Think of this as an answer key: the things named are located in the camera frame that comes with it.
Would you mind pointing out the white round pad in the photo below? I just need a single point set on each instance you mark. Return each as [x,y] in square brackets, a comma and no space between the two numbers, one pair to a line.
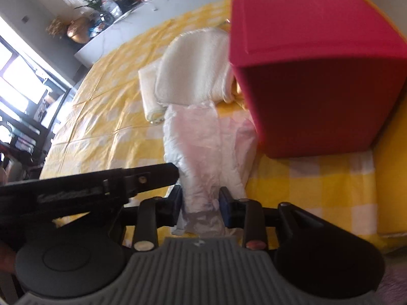
[195,69]

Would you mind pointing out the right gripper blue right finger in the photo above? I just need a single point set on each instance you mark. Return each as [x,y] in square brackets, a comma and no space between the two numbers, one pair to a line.
[247,215]

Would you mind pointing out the green plant in glass vase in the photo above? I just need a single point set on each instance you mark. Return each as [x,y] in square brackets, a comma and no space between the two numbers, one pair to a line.
[104,13]

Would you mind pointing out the golden round vase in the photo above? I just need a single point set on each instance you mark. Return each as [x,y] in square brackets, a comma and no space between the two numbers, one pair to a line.
[78,30]

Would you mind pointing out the orange cardboard box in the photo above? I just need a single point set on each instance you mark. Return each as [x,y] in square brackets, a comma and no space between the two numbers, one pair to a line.
[389,151]

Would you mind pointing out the white plastic bag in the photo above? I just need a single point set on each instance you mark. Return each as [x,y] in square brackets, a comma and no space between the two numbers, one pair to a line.
[210,152]

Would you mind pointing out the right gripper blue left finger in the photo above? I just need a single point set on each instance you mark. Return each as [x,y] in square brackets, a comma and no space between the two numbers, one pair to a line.
[154,213]

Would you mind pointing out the red cube box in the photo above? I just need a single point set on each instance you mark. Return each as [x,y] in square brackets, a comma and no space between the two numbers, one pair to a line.
[319,77]

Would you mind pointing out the yellow checkered tablecloth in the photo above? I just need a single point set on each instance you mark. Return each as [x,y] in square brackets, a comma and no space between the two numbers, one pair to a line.
[106,129]

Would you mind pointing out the dried flower bouquet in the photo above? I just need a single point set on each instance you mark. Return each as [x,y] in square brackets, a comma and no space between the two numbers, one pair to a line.
[58,27]

